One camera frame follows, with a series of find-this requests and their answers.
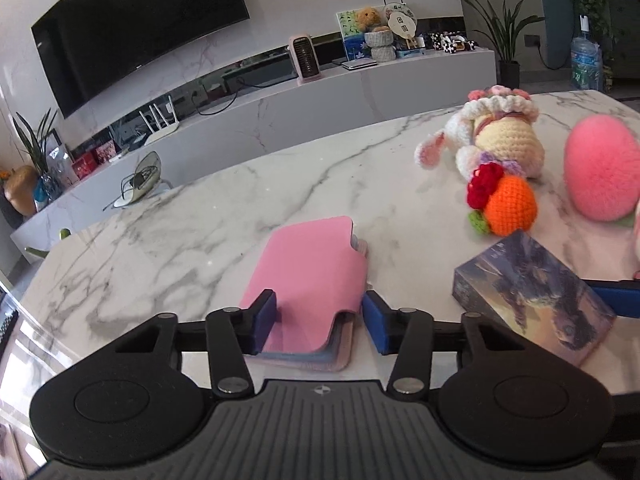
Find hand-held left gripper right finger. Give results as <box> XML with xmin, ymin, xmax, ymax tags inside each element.
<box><xmin>362</xmin><ymin>291</ymin><xmax>526</xmax><ymax>396</ymax></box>

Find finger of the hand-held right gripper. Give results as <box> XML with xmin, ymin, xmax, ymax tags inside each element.
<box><xmin>586</xmin><ymin>280</ymin><xmax>640</xmax><ymax>319</ymax></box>

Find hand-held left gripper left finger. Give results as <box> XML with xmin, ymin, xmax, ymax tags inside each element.
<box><xmin>114</xmin><ymin>289</ymin><xmax>277</xmax><ymax>400</ymax></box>

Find pink felt pouch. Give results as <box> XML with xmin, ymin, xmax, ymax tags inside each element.
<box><xmin>239</xmin><ymin>216</ymin><xmax>369</xmax><ymax>372</ymax></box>

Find dark printed card box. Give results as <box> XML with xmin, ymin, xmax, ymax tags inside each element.
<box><xmin>452</xmin><ymin>230</ymin><xmax>617</xmax><ymax>367</ymax></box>

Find crochet bunny doll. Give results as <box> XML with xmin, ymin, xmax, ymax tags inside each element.
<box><xmin>414</xmin><ymin>85</ymin><xmax>546</xmax><ymax>183</ymax></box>

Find pink fluffy peach plush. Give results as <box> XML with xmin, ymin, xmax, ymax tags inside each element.
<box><xmin>564</xmin><ymin>115</ymin><xmax>640</xmax><ymax>228</ymax></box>

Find orange crochet fruit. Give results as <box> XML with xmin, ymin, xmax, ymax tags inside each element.
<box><xmin>466</xmin><ymin>162</ymin><xmax>539</xmax><ymax>237</ymax></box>

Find small desk fan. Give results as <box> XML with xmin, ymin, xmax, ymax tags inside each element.
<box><xmin>102</xmin><ymin>151</ymin><xmax>173</xmax><ymax>211</ymax></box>

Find white marble media console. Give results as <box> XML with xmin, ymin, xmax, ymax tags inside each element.
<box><xmin>10</xmin><ymin>47</ymin><xmax>498</xmax><ymax>261</ymax></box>

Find white router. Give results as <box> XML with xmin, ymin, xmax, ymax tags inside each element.
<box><xmin>140</xmin><ymin>96</ymin><xmax>180</xmax><ymax>147</ymax></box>

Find red gift box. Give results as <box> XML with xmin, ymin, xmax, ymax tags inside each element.
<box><xmin>71</xmin><ymin>152</ymin><xmax>97</xmax><ymax>181</ymax></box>

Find blue water bottle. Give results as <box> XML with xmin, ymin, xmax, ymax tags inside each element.
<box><xmin>570</xmin><ymin>15</ymin><xmax>605</xmax><ymax>92</ymax></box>

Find potted long-leaf plant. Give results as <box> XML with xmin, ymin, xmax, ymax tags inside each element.
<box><xmin>450</xmin><ymin>0</ymin><xmax>546</xmax><ymax>88</ymax></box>

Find leafy plant in glass vase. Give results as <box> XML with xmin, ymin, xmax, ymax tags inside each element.
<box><xmin>10</xmin><ymin>107</ymin><xmax>65</xmax><ymax>212</ymax></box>

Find grey laptop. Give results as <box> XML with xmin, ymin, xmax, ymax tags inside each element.
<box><xmin>332</xmin><ymin>56</ymin><xmax>378</xmax><ymax>71</ymax></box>

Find pink space heater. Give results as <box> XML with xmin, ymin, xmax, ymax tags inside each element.
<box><xmin>288</xmin><ymin>34</ymin><xmax>323</xmax><ymax>86</ymax></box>

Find dark grey cabinet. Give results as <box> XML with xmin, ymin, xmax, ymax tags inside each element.
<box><xmin>602</xmin><ymin>0</ymin><xmax>640</xmax><ymax>93</ymax></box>

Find orange round vase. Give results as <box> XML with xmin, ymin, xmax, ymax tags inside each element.
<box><xmin>2</xmin><ymin>165</ymin><xmax>40</xmax><ymax>218</ymax></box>

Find blue green painting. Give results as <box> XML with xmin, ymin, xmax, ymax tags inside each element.
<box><xmin>336</xmin><ymin>8</ymin><xmax>373</xmax><ymax>61</ymax></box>

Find black white checkered toys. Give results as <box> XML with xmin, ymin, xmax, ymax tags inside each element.
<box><xmin>431</xmin><ymin>32</ymin><xmax>478</xmax><ymax>53</ymax></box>

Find round paper fan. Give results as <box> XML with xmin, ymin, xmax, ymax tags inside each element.
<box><xmin>382</xmin><ymin>2</ymin><xmax>421</xmax><ymax>51</ymax></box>

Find brown teddy bear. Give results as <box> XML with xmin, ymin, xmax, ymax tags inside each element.
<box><xmin>354</xmin><ymin>6</ymin><xmax>391</xmax><ymax>33</ymax></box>

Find black curved television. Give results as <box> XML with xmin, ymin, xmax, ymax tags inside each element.
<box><xmin>31</xmin><ymin>0</ymin><xmax>251</xmax><ymax>120</ymax></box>

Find black power cable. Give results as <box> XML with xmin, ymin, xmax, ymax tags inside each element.
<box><xmin>192</xmin><ymin>85</ymin><xmax>243</xmax><ymax>118</ymax></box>

